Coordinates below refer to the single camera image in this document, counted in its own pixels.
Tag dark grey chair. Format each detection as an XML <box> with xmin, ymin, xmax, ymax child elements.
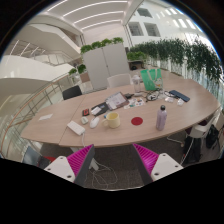
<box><xmin>22</xmin><ymin>145</ymin><xmax>56</xmax><ymax>169</ymax></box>

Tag black chair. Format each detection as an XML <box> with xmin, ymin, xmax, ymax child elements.
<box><xmin>61</xmin><ymin>84</ymin><xmax>83</xmax><ymax>101</ymax></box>

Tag tangled black cables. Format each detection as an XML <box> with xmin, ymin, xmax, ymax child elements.
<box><xmin>144</xmin><ymin>89</ymin><xmax>168</xmax><ymax>102</ymax></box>

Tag ceiling light strips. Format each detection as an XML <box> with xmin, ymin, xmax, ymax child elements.
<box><xmin>46</xmin><ymin>0</ymin><xmax>129</xmax><ymax>30</ymax></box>

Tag purple drink bottle black cap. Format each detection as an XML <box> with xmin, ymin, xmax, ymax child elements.
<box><xmin>155</xmin><ymin>104</ymin><xmax>168</xmax><ymax>132</ymax></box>

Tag white cabinet with plants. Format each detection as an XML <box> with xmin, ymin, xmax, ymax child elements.
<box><xmin>79</xmin><ymin>37</ymin><xmax>131</xmax><ymax>90</ymax></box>

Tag small white box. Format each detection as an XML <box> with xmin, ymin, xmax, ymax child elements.
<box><xmin>90</xmin><ymin>105</ymin><xmax>102</xmax><ymax>115</ymax></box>

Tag black backpack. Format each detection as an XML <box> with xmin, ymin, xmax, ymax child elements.
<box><xmin>205</xmin><ymin>124</ymin><xmax>220</xmax><ymax>150</ymax></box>

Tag colourful sticker sheet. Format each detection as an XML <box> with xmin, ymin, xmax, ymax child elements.
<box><xmin>123</xmin><ymin>98</ymin><xmax>147</xmax><ymax>110</ymax></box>

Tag white chair with dark seat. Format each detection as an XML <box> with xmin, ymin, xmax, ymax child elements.
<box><xmin>186</xmin><ymin>109</ymin><xmax>224</xmax><ymax>148</ymax></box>

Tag white power cable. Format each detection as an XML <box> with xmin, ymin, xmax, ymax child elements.
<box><xmin>81</xmin><ymin>131</ymin><xmax>119</xmax><ymax>190</ymax></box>

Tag green tote bag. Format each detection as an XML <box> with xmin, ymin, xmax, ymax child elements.
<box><xmin>139</xmin><ymin>68</ymin><xmax>163</xmax><ymax>92</ymax></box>

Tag green plant hedge row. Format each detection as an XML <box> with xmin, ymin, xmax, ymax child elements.
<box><xmin>128</xmin><ymin>38</ymin><xmax>224</xmax><ymax>84</ymax></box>

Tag black notebook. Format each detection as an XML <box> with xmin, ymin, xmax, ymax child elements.
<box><xmin>90</xmin><ymin>102</ymin><xmax>110</xmax><ymax>117</ymax></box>

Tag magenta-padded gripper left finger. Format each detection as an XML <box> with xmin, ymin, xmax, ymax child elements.
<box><xmin>43</xmin><ymin>143</ymin><xmax>96</xmax><ymax>188</ymax></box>

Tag white paper card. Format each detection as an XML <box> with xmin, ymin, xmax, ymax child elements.
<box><xmin>38</xmin><ymin>113</ymin><xmax>54</xmax><ymax>121</ymax></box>

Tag potted green plants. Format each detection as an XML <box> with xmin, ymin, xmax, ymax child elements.
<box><xmin>68</xmin><ymin>63</ymin><xmax>88</xmax><ymax>76</ymax></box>

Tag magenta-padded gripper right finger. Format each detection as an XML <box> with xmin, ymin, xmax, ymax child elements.
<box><xmin>132</xmin><ymin>143</ymin><xmax>185</xmax><ymax>186</ymax></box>

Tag clear plastic shaker bottle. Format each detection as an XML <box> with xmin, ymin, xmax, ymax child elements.
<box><xmin>131</xmin><ymin>74</ymin><xmax>142</xmax><ymax>94</ymax></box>

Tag flat round red coaster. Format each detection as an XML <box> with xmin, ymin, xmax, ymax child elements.
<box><xmin>130</xmin><ymin>116</ymin><xmax>144</xmax><ymax>126</ymax></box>

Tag white power strip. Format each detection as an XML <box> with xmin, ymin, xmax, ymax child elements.
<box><xmin>66</xmin><ymin>120</ymin><xmax>86</xmax><ymax>136</ymax></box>

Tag pale yellow mug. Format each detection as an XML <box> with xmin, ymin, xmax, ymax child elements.
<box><xmin>101</xmin><ymin>111</ymin><xmax>121</xmax><ymax>130</ymax></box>

